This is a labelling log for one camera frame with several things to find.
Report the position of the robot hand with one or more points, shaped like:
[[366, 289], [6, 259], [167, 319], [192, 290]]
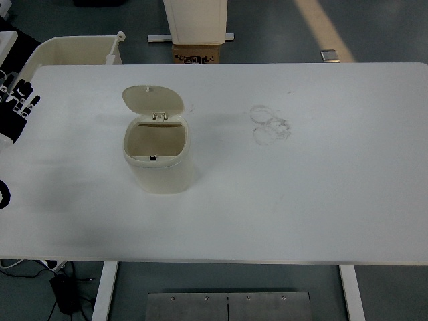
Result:
[[11, 117]]

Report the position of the small cream trash bin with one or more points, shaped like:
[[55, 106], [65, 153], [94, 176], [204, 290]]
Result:
[[160, 174]]

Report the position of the large open cream bin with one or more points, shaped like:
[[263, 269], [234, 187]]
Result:
[[77, 50]]

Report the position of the white tray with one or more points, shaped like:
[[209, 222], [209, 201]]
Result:
[[6, 43]]

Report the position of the black equipment base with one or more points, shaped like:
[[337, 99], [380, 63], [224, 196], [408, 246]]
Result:
[[98, 2]]

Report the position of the white power strip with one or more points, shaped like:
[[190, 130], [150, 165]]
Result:
[[55, 265]]

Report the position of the white table foot bar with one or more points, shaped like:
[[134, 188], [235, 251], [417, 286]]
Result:
[[157, 38]]

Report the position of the black power adapter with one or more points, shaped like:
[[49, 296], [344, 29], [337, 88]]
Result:
[[63, 292]]

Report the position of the brown cardboard box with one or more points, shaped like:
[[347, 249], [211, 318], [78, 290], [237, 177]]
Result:
[[195, 53]]

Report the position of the white table leg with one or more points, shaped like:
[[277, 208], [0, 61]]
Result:
[[105, 291], [352, 294]]

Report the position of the grey metal plate with screws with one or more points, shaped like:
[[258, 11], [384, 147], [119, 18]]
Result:
[[227, 307]]

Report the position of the metal floor socket plate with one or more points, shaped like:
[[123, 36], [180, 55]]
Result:
[[330, 55]]

